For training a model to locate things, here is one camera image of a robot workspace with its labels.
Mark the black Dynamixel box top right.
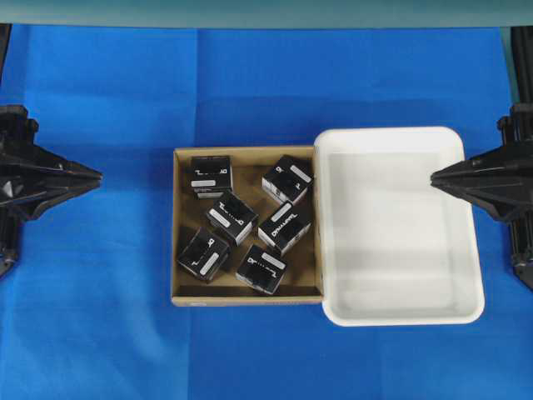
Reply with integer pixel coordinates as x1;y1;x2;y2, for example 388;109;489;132
262;154;314;205

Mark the black white Dynamixel box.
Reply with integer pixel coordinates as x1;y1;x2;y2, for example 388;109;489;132
191;155;233;199

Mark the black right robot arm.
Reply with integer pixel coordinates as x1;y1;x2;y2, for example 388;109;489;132
431;26;532;288

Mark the black Dynamixel box middle right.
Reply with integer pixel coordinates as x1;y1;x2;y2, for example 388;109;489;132
257;202;312;256

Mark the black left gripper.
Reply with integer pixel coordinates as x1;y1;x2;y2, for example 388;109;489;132
1;137;102;221

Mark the white plastic tray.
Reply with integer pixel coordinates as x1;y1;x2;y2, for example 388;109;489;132
313;127;485;327

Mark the black Dynamixel box bottom centre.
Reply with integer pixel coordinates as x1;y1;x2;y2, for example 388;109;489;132
236;244;288;295

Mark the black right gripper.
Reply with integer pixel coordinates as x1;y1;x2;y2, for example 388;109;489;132
431;143;532;223

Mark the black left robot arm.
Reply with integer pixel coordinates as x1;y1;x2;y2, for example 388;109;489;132
1;104;103;276

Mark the brown cardboard box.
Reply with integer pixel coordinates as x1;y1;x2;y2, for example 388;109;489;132
171;146;323;306

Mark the black Dynamixel box bottom left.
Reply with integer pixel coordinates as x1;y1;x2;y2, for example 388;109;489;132
177;227;231;283

